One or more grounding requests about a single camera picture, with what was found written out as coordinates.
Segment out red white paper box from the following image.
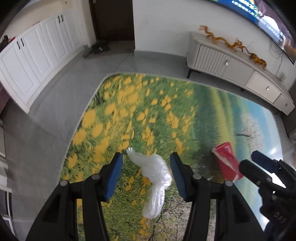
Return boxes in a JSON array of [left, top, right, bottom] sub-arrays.
[[212, 142, 243, 183]]

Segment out white TV cabinet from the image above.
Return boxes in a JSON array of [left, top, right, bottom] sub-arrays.
[[187, 32, 295, 115]]

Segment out dark brown door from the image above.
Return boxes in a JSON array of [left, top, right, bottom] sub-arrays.
[[89, 0, 134, 42]]

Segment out golden tiger figurine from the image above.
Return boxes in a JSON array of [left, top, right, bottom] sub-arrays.
[[248, 53, 267, 70]]

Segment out wall-mounted curved television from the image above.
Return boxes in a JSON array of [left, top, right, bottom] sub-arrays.
[[215, 0, 295, 63]]

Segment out landscape print table mat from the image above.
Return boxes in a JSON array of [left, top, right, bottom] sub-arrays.
[[60, 74, 282, 240]]

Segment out white wall cabinets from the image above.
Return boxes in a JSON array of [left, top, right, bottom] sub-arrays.
[[1, 9, 83, 113]]

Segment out white power strip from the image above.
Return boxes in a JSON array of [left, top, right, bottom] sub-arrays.
[[278, 72, 286, 82]]

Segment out golden dragon figurine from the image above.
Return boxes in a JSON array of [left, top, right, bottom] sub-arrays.
[[199, 25, 245, 52]]

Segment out clear plastic bag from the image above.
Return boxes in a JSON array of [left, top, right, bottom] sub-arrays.
[[126, 147, 172, 219]]

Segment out black shoes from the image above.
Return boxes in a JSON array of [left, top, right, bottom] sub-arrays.
[[91, 41, 110, 54]]

